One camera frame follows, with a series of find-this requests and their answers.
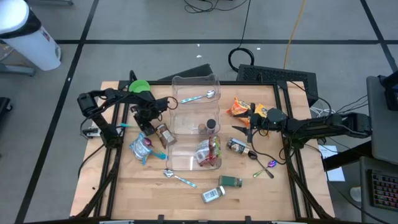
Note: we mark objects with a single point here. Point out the dark-label spice jar gold cap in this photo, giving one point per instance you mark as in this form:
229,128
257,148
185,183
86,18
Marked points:
237,145

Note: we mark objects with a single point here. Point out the green plastic bowl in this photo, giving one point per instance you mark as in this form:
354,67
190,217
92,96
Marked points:
140,85

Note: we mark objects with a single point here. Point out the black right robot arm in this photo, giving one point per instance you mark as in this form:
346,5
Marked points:
326,126

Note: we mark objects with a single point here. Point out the backlit keyboard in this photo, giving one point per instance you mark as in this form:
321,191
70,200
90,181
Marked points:
384,189

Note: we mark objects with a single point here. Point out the dark brown spoon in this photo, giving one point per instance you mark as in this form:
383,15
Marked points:
253,154

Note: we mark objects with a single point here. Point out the black chair base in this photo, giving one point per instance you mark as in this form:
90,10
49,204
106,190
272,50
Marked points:
3,105

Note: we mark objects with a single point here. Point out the small grey desk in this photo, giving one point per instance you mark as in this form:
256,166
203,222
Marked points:
364,186

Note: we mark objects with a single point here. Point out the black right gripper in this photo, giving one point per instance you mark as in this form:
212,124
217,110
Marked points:
259,123

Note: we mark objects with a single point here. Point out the blue ramen packet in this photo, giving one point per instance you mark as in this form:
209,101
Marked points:
140,148

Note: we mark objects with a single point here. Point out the silver clamp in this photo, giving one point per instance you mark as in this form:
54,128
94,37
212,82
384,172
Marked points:
91,133

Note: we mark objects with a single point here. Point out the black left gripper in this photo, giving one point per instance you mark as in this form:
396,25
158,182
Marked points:
149,109

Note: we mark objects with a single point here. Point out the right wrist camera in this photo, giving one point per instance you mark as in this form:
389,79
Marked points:
276,115

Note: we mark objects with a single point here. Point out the white-label spice jar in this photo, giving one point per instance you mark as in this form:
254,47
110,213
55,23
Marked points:
213,194

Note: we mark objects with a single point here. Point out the orange ramen packet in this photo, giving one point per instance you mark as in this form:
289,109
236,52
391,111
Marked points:
236,107

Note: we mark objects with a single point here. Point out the small black desktop box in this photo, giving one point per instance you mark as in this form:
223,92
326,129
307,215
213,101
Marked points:
392,96

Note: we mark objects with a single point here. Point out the black desk base bar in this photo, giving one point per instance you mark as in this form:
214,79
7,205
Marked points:
342,157

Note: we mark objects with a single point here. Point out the brown spice jar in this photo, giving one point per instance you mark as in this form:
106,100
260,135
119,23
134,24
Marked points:
166,135

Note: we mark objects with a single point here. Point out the clear three-compartment plastic bin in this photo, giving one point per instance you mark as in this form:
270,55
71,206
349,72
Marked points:
186,149

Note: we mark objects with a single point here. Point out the black mesh computer case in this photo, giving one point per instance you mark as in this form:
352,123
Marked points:
273,74

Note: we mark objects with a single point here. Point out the small jar brown lid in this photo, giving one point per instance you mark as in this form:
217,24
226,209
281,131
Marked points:
202,127

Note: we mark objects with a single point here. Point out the grey table foot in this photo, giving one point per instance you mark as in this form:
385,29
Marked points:
18,71

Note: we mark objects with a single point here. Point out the white trash can black liner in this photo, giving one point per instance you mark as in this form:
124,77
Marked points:
31,46

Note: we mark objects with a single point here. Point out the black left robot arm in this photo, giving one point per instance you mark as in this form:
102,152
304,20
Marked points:
124,95

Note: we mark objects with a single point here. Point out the white paper sheet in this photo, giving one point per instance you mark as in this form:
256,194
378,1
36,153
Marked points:
335,174

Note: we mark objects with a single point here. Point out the black aluminium table frame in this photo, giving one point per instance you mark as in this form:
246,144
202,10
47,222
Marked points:
161,83

